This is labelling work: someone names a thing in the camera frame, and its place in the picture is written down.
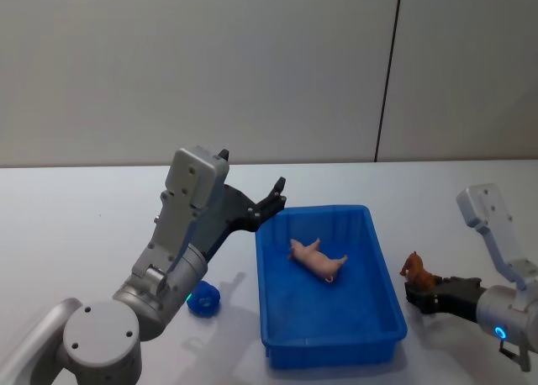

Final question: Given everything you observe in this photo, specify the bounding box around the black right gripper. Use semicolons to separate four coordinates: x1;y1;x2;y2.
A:
403;276;489;324

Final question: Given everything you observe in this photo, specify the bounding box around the blue round toy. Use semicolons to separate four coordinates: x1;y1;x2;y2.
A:
186;280;222;317

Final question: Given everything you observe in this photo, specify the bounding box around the brown toy horse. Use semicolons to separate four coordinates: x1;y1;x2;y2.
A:
398;251;443;292

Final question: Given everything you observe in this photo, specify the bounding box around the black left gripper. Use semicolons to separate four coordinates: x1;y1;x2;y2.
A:
189;148;288;261

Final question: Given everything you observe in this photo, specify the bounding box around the pink toy pig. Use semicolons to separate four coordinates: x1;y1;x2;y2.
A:
287;237;349;283

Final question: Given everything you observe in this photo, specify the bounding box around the blue plastic bin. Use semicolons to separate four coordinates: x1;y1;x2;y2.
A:
255;204;409;371

